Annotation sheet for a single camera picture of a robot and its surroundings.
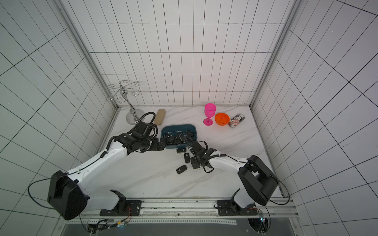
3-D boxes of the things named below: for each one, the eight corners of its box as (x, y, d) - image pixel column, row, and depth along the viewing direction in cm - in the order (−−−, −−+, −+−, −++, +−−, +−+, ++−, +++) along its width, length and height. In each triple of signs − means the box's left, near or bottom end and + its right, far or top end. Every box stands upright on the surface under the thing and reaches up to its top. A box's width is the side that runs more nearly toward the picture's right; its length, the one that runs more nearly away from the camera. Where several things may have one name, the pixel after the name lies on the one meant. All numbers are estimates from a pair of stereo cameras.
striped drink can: (233, 128, 107) (234, 126, 105) (227, 124, 110) (228, 121, 107) (244, 118, 113) (245, 116, 111) (238, 114, 116) (239, 112, 114)
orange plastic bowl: (215, 126, 109) (216, 120, 104) (214, 118, 114) (215, 112, 109) (228, 126, 109) (230, 120, 104) (227, 118, 114) (228, 112, 109)
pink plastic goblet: (203, 125, 109) (205, 111, 97) (203, 117, 115) (204, 102, 103) (214, 125, 109) (217, 111, 97) (213, 117, 115) (215, 103, 103)
